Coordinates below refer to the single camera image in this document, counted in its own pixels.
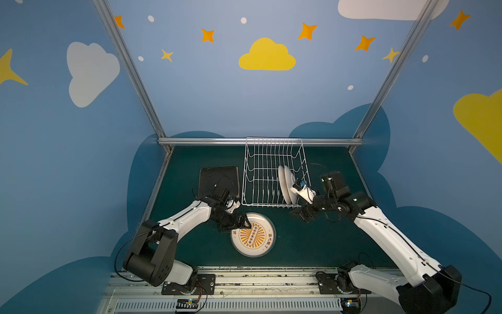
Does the white round plate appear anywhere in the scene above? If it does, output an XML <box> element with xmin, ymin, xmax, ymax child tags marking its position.
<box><xmin>231</xmin><ymin>230</ymin><xmax>250</xmax><ymax>256</ymax></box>
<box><xmin>284</xmin><ymin>166</ymin><xmax>298</xmax><ymax>205</ymax></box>
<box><xmin>278</xmin><ymin>166</ymin><xmax>292</xmax><ymax>205</ymax></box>
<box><xmin>236</xmin><ymin>213</ymin><xmax>276</xmax><ymax>258</ymax></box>

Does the left controller board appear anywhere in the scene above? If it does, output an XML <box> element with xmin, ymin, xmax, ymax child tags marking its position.
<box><xmin>174</xmin><ymin>299</ymin><xmax>199</xmax><ymax>313</ymax></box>

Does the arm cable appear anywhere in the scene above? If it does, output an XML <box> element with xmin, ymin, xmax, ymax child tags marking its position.
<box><xmin>114</xmin><ymin>235</ymin><xmax>146</xmax><ymax>283</ymax></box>
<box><xmin>438</xmin><ymin>266</ymin><xmax>493</xmax><ymax>314</ymax></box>

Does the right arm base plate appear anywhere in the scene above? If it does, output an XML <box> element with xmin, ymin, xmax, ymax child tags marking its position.
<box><xmin>315</xmin><ymin>272</ymin><xmax>371</xmax><ymax>294</ymax></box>

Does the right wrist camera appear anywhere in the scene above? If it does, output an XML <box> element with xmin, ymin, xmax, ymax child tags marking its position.
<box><xmin>290</xmin><ymin>183</ymin><xmax>316</xmax><ymax>205</ymax></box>

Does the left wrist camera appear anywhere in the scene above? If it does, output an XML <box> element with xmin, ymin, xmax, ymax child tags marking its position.
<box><xmin>226</xmin><ymin>199</ymin><xmax>241</xmax><ymax>214</ymax></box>

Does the right controller board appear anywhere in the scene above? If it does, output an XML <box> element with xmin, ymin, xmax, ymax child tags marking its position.
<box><xmin>341</xmin><ymin>298</ymin><xmax>362</xmax><ymax>314</ymax></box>

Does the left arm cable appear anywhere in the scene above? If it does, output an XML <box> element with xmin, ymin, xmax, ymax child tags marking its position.
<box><xmin>114</xmin><ymin>235</ymin><xmax>146</xmax><ymax>283</ymax></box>

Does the white wire dish rack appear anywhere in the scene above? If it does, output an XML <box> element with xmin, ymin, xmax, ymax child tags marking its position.
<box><xmin>241</xmin><ymin>137</ymin><xmax>311</xmax><ymax>209</ymax></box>

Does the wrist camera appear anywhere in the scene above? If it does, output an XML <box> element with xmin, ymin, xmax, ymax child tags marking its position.
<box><xmin>226</xmin><ymin>199</ymin><xmax>241</xmax><ymax>214</ymax></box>
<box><xmin>290</xmin><ymin>183</ymin><xmax>316</xmax><ymax>205</ymax></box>

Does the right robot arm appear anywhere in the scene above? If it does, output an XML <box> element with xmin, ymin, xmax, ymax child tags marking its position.
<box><xmin>281</xmin><ymin>171</ymin><xmax>462</xmax><ymax>313</ymax></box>

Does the aluminium frame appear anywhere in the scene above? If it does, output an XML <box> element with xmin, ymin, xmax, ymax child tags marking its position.
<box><xmin>94</xmin><ymin>1</ymin><xmax>440</xmax><ymax>221</ymax></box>

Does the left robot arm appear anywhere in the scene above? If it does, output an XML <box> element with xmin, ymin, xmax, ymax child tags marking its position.
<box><xmin>122</xmin><ymin>188</ymin><xmax>252</xmax><ymax>290</ymax></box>

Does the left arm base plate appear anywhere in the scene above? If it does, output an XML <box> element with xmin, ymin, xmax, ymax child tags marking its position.
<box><xmin>162</xmin><ymin>274</ymin><xmax>216</xmax><ymax>296</ymax></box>

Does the aluminium rail base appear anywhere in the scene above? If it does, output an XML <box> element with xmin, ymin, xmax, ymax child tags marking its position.
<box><xmin>97</xmin><ymin>266</ymin><xmax>403</xmax><ymax>313</ymax></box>

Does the controller board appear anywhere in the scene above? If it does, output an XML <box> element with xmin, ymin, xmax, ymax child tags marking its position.
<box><xmin>174</xmin><ymin>299</ymin><xmax>199</xmax><ymax>313</ymax></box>
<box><xmin>341</xmin><ymin>298</ymin><xmax>362</xmax><ymax>314</ymax></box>

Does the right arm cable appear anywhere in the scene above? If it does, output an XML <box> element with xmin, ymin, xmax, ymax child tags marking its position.
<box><xmin>438</xmin><ymin>266</ymin><xmax>493</xmax><ymax>314</ymax></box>

